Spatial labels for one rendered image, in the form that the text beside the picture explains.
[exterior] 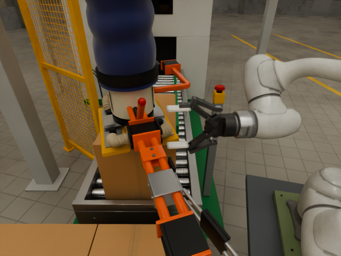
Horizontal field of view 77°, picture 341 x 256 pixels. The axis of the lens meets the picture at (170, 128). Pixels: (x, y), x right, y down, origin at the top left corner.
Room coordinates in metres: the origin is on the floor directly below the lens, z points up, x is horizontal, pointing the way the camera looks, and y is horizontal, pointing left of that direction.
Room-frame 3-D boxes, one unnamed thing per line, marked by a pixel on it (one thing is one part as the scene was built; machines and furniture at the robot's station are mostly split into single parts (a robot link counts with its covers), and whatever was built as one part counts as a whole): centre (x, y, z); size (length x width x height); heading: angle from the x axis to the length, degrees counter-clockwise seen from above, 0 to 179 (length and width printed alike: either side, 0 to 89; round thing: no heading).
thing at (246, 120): (0.59, -0.23, 1.21); 0.09 x 0.06 x 0.09; 6
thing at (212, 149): (1.33, -0.32, 0.50); 0.07 x 0.07 x 1.00; 0
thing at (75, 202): (0.76, 0.18, 0.58); 0.70 x 0.03 x 0.06; 90
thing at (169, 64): (1.15, 0.00, 1.22); 0.09 x 0.08 x 0.05; 108
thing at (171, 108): (0.57, -0.02, 1.28); 0.07 x 0.03 x 0.01; 96
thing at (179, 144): (0.57, -0.02, 1.14); 0.07 x 0.03 x 0.01; 96
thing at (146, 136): (0.55, 0.08, 1.20); 0.10 x 0.08 x 0.06; 108
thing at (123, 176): (1.12, 0.17, 0.75); 0.60 x 0.40 x 0.40; 179
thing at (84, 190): (1.93, 0.50, 0.50); 2.31 x 0.05 x 0.19; 0
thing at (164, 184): (0.34, 0.01, 1.19); 0.07 x 0.07 x 0.04; 18
